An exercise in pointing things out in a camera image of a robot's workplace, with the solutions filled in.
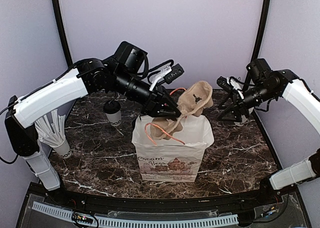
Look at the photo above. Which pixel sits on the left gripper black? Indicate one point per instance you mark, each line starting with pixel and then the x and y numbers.
pixel 159 96

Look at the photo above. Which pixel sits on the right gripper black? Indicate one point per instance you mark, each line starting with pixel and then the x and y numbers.
pixel 238 111

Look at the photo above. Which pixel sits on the stack of white paper cups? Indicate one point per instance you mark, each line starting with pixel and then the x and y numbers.
pixel 242 123

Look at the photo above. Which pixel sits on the brown cardboard cup carrier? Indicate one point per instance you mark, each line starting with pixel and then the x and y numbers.
pixel 191 102

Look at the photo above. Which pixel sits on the white paper takeout bag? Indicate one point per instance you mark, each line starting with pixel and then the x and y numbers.
pixel 174 160

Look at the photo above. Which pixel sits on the single white paper cup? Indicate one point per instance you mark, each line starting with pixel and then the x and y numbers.
pixel 115 119

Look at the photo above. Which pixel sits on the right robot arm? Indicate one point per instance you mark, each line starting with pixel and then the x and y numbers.
pixel 268 82

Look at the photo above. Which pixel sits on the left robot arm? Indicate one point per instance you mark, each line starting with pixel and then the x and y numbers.
pixel 124 72

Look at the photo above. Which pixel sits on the cup holding wrapped straws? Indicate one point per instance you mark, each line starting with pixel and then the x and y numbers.
pixel 53 133

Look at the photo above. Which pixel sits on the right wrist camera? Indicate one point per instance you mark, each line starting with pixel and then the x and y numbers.
pixel 230 84

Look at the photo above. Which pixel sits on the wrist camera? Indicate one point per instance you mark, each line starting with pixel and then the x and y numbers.
pixel 230 84
pixel 165 72

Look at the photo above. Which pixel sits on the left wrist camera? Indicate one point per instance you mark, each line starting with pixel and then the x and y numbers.
pixel 165 72

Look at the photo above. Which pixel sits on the white slotted cable duct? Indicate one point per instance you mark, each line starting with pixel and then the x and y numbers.
pixel 133 219

